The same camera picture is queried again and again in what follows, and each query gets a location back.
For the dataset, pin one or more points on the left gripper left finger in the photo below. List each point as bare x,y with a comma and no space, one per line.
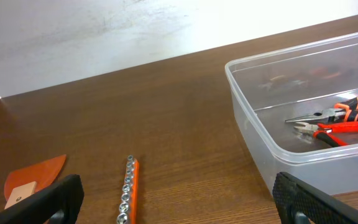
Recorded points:
58,203

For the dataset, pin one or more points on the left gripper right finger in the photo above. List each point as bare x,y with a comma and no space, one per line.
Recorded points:
299,202

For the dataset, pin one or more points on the orange scraper wooden handle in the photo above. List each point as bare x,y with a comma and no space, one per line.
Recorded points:
24,182

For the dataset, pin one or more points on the orange socket bit rail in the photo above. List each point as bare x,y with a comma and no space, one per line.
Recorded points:
128,205

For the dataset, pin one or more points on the small red-handled pliers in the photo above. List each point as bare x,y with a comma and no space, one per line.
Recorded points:
324,132

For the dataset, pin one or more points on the orange-black long nose pliers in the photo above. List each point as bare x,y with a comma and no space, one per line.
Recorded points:
346,111

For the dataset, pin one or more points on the clear plastic container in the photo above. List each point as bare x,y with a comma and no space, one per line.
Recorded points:
269,90

